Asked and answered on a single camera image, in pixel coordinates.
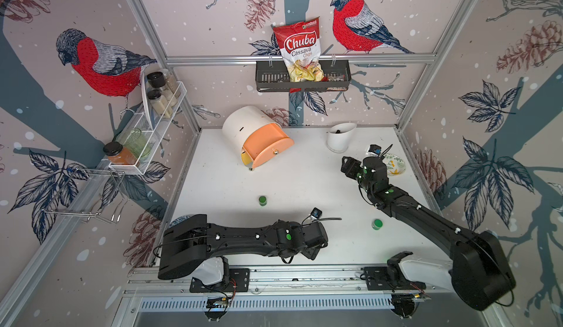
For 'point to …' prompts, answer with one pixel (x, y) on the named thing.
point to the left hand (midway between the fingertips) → (315, 238)
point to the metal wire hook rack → (91, 193)
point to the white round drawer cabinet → (240, 123)
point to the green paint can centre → (262, 201)
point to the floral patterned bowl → (395, 165)
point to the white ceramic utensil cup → (338, 136)
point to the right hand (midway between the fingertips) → (348, 158)
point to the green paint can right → (377, 223)
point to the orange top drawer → (265, 142)
